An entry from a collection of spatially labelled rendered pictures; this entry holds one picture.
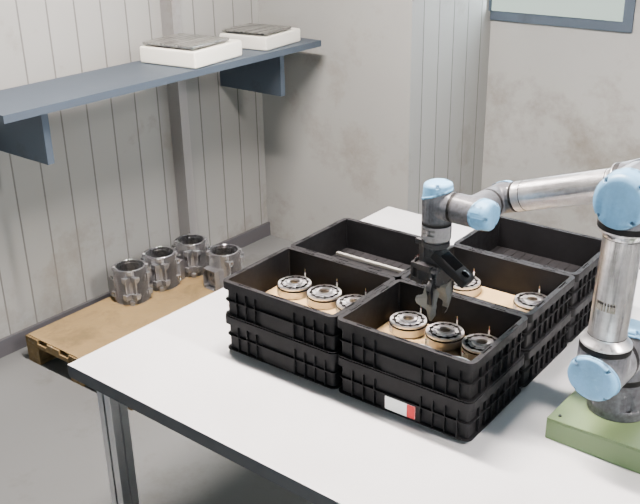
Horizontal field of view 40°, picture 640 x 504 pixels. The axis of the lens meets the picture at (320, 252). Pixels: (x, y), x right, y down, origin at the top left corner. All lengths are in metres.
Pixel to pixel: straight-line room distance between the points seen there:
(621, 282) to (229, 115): 3.19
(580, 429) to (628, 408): 0.13
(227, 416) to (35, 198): 2.06
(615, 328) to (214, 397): 1.04
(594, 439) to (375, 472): 0.52
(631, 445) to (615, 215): 0.57
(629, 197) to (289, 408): 1.01
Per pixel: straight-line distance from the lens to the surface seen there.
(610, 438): 2.20
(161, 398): 2.42
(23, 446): 3.60
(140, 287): 4.20
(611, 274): 1.99
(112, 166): 4.35
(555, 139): 4.93
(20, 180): 4.07
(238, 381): 2.46
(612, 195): 1.91
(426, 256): 2.25
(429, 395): 2.19
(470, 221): 2.12
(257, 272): 2.59
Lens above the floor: 1.98
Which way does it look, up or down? 23 degrees down
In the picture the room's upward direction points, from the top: 1 degrees counter-clockwise
